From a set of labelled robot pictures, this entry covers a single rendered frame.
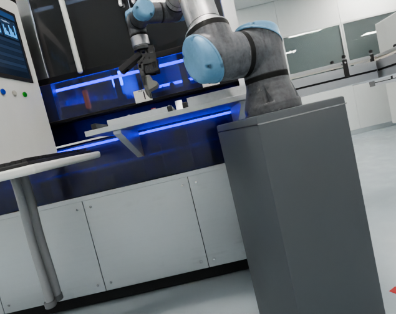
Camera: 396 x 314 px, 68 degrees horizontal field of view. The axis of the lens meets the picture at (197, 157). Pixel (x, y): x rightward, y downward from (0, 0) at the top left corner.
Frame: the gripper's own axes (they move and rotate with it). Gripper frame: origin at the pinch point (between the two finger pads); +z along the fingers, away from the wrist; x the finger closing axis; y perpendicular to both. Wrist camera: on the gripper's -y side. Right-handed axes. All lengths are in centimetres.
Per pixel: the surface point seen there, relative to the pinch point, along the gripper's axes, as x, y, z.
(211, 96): -18.2, 24.8, 8.6
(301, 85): 30, 76, 8
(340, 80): 30, 97, 10
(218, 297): 6, 9, 99
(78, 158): -14.1, -30.2, 19.7
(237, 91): -18.3, 34.6, 9.0
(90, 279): 19, -54, 82
